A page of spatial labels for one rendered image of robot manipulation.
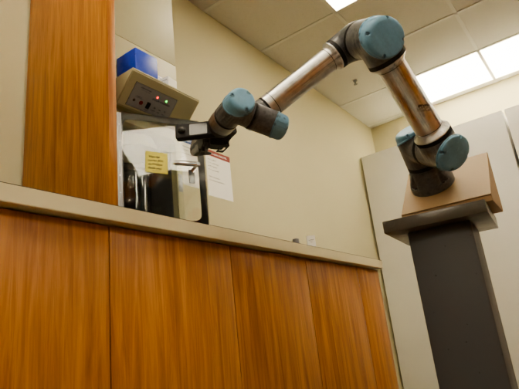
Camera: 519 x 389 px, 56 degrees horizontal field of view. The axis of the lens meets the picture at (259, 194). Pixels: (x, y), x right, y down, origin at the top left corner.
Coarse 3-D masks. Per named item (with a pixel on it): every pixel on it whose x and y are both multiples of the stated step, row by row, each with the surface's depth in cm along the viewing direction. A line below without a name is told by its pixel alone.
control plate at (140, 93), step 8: (136, 88) 166; (144, 88) 168; (136, 96) 168; (144, 96) 170; (152, 96) 172; (160, 96) 174; (168, 96) 176; (128, 104) 167; (136, 104) 169; (144, 104) 171; (152, 104) 173; (160, 104) 176; (168, 104) 178; (152, 112) 175; (160, 112) 177; (168, 112) 180
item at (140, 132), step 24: (144, 120) 168; (168, 120) 172; (192, 120) 177; (144, 144) 165; (168, 144) 169; (144, 168) 162; (168, 168) 166; (144, 192) 160; (168, 192) 164; (192, 192) 167; (192, 216) 165
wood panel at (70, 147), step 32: (32, 0) 198; (64, 0) 182; (96, 0) 169; (32, 32) 193; (64, 32) 178; (96, 32) 165; (32, 64) 188; (64, 64) 173; (96, 64) 161; (32, 96) 183; (64, 96) 169; (96, 96) 157; (32, 128) 178; (64, 128) 165; (96, 128) 154; (32, 160) 174; (64, 160) 161; (96, 160) 151; (64, 192) 158; (96, 192) 147
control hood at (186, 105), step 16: (128, 80) 163; (144, 80) 167; (160, 80) 171; (128, 96) 166; (176, 96) 179; (192, 96) 184; (128, 112) 170; (144, 112) 173; (176, 112) 182; (192, 112) 187
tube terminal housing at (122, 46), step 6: (120, 42) 177; (126, 42) 180; (120, 48) 177; (126, 48) 179; (132, 48) 182; (138, 48) 184; (120, 54) 176; (150, 54) 189; (162, 60) 194; (162, 66) 193; (168, 66) 196; (174, 66) 199; (162, 72) 192; (168, 72) 195; (174, 72) 198; (174, 78) 197
